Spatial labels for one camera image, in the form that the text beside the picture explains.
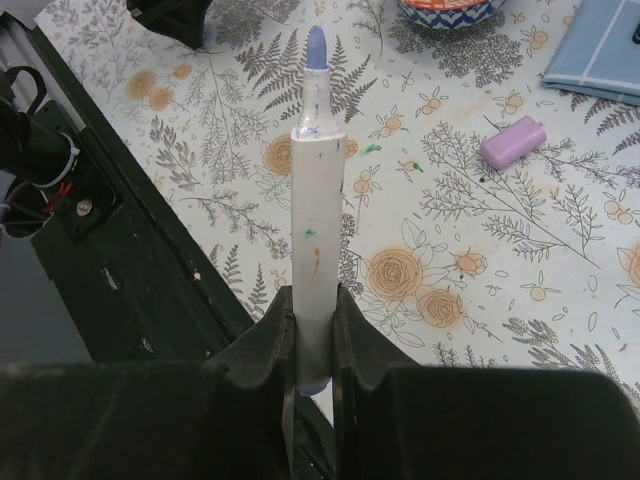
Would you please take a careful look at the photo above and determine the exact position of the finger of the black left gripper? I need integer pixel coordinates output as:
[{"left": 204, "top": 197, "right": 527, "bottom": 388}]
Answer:
[{"left": 126, "top": 0, "right": 210, "bottom": 49}]

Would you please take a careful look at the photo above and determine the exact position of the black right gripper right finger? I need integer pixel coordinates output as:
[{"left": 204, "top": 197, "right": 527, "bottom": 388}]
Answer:
[{"left": 333, "top": 289, "right": 635, "bottom": 479}]

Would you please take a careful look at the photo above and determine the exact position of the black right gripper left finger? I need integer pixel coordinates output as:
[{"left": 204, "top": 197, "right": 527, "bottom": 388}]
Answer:
[{"left": 1, "top": 287, "right": 294, "bottom": 479}]

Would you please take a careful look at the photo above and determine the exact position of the white marker pen blue tip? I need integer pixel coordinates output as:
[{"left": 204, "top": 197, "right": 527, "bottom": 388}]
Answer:
[{"left": 291, "top": 26, "right": 347, "bottom": 396}]

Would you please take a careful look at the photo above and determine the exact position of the purple pen cap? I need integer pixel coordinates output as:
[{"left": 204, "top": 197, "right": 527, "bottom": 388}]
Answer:
[{"left": 480, "top": 116, "right": 546, "bottom": 170}]

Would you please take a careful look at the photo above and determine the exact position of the floral tablecloth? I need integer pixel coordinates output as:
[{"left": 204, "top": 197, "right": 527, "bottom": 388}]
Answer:
[{"left": 36, "top": 1, "right": 639, "bottom": 402}]

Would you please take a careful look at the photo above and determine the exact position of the red patterned small bowl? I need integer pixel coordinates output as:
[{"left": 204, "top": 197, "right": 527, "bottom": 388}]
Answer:
[{"left": 397, "top": 0, "right": 507, "bottom": 30}]

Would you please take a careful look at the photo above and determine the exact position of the blue checked cloth napkin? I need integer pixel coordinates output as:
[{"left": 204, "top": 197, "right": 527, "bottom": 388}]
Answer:
[{"left": 541, "top": 0, "right": 639, "bottom": 106}]

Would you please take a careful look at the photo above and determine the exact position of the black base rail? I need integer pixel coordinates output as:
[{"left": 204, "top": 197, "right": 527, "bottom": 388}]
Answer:
[{"left": 1, "top": 14, "right": 253, "bottom": 363}]

